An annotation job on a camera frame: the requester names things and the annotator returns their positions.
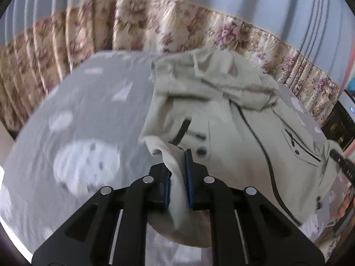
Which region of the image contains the person's right hand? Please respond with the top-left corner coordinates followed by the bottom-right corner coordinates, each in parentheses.
top-left (333, 187), bottom-right (355, 228)

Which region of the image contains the beige hooded jacket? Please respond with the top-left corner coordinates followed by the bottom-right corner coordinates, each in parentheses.
top-left (140, 47), bottom-right (344, 248)

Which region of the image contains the grey printed bed sheet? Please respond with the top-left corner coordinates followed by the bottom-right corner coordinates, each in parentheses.
top-left (0, 50), bottom-right (355, 266)

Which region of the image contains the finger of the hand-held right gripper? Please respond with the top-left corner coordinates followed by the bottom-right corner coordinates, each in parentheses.
top-left (330, 149), bottom-right (355, 184)

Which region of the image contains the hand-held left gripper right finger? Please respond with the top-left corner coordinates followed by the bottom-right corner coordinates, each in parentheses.
top-left (185, 149), bottom-right (325, 266)

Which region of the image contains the white and black water dispenser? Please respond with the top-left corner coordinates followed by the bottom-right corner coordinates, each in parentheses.
top-left (323, 89), bottom-right (355, 152)

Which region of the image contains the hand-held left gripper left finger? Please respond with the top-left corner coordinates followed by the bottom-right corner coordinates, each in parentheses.
top-left (32, 164), bottom-right (172, 266)

